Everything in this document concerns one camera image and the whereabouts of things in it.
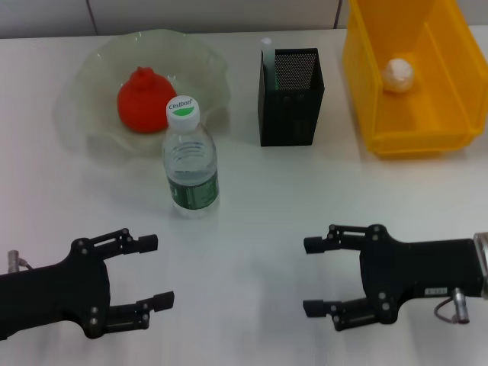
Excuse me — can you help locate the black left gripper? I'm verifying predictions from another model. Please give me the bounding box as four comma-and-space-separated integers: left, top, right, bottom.
0, 227, 176, 340

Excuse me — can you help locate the gripper cable with connector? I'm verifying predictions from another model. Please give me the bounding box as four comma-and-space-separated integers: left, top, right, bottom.
434, 287, 470, 325
7, 249, 34, 274

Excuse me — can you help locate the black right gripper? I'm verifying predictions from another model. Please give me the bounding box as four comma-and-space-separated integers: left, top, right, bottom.
302, 224, 487, 332

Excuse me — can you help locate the black mesh pen holder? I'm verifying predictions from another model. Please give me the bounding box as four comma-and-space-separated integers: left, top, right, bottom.
258, 47, 327, 148

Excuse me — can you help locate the right gripper cable with connector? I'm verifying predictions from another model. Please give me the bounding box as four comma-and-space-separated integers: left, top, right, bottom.
434, 287, 470, 325

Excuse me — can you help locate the green pen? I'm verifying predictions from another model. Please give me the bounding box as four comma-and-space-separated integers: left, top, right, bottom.
261, 37, 278, 91

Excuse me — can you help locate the left gripper cable with connector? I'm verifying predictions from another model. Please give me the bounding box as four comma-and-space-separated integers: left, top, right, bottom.
7, 249, 34, 274

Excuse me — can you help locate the clear water bottle green label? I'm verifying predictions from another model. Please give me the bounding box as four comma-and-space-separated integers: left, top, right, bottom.
162, 94, 220, 219

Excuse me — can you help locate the orange fruit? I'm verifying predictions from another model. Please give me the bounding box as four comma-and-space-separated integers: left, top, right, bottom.
117, 66, 178, 134

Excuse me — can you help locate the clear glass fruit plate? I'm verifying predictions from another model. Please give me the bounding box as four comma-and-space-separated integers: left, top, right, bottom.
56, 30, 233, 157

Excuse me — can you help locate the white paper ball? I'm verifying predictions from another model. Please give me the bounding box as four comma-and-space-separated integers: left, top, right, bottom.
382, 57, 415, 92

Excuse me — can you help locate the yellow plastic storage bin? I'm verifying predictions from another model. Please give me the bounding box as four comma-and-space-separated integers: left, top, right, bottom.
342, 0, 488, 159

